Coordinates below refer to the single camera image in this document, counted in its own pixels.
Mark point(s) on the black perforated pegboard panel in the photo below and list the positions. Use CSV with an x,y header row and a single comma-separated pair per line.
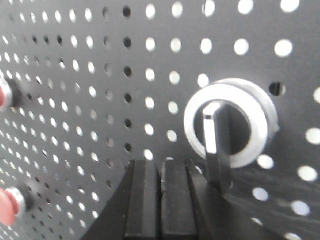
x,y
99,83

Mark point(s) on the large red mushroom button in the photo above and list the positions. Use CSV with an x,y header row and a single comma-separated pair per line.
x,y
12,205

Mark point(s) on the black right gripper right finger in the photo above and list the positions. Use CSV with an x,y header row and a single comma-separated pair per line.
x,y
193,210

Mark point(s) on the silver black rotary selector switch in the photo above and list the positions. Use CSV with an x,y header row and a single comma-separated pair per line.
x,y
229,124

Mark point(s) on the upper red push button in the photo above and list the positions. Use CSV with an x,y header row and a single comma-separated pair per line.
x,y
6,95

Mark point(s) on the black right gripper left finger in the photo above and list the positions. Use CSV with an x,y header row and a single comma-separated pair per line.
x,y
133,213

